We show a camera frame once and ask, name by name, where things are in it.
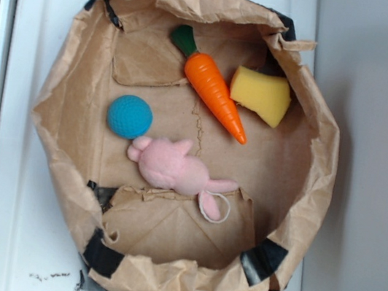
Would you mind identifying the brown paper bag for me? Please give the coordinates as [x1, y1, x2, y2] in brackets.
[32, 0, 340, 291]

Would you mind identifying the blue dimpled ball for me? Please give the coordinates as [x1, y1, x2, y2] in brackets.
[106, 95, 153, 139]

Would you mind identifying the orange plastic carrot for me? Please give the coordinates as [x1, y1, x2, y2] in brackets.
[170, 25, 247, 144]

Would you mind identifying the pink plush bunny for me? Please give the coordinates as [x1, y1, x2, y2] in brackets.
[127, 136, 238, 224]

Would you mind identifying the white plastic tray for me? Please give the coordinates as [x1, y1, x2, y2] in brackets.
[0, 0, 317, 291]

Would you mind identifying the yellow sponge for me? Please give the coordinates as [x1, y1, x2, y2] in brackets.
[229, 66, 292, 128]

